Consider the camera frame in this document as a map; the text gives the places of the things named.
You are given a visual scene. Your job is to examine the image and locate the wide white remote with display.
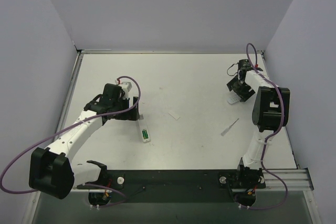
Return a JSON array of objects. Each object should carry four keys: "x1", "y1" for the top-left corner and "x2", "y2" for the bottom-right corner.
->
[{"x1": 226, "y1": 91, "x2": 242, "y2": 105}]

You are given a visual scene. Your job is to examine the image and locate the slim white remote control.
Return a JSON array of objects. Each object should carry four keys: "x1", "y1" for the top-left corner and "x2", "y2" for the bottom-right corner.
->
[{"x1": 137, "y1": 114, "x2": 151, "y2": 143}]

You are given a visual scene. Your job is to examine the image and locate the slim remote battery cover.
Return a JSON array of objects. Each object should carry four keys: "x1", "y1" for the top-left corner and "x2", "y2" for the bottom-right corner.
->
[{"x1": 168, "y1": 110, "x2": 180, "y2": 120}]

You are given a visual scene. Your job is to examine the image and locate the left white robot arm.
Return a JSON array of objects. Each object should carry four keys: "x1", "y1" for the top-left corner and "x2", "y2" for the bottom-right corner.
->
[{"x1": 28, "y1": 82, "x2": 140, "y2": 199}]

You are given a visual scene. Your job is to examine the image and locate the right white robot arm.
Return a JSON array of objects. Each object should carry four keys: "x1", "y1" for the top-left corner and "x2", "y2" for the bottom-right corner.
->
[{"x1": 227, "y1": 59, "x2": 290, "y2": 171}]

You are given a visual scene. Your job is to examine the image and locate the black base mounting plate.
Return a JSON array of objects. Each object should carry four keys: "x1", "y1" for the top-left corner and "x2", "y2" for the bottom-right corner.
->
[{"x1": 76, "y1": 169, "x2": 266, "y2": 204}]

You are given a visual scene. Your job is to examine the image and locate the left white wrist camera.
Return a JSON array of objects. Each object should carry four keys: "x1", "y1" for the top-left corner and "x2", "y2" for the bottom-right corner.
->
[{"x1": 115, "y1": 79, "x2": 132, "y2": 100}]

